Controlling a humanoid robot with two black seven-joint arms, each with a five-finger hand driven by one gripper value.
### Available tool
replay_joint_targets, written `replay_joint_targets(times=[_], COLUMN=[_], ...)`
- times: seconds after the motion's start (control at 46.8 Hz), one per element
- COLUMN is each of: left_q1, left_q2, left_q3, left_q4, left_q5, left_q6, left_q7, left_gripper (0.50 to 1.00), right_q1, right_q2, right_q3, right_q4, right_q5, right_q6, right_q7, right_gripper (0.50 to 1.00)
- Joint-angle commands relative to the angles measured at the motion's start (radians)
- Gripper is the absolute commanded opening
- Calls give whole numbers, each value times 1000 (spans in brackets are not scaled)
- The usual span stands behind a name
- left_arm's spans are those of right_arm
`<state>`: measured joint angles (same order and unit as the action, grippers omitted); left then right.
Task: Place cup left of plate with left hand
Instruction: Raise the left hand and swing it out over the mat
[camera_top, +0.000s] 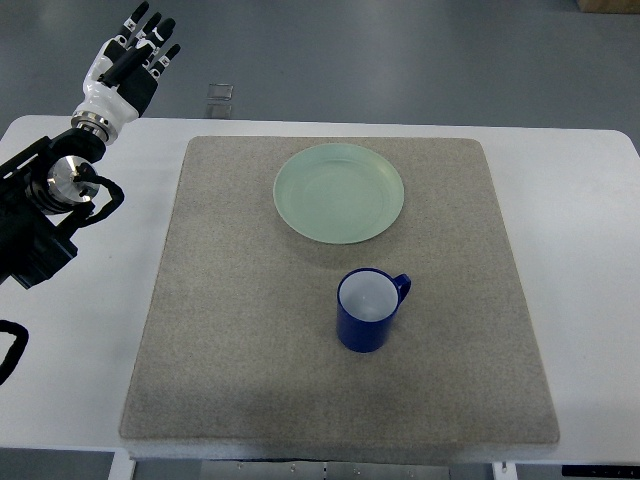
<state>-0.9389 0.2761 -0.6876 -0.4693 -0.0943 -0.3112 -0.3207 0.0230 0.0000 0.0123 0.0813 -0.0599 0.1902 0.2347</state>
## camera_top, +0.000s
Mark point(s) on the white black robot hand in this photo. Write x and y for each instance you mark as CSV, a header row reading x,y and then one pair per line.
x,y
124,76

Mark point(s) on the blue mug white inside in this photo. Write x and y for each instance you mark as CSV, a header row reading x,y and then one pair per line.
x,y
367,302

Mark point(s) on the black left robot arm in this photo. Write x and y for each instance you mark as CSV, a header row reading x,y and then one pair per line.
x,y
50,190

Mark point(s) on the clear floor marker plate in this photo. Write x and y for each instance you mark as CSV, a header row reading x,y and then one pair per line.
x,y
218,101

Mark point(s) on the light green plate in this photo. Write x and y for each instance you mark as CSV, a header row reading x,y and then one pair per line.
x,y
338,193

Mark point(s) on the grey felt mat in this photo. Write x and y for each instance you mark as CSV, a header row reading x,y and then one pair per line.
x,y
240,347

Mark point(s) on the cardboard box corner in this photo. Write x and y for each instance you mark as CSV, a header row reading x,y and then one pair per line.
x,y
609,6

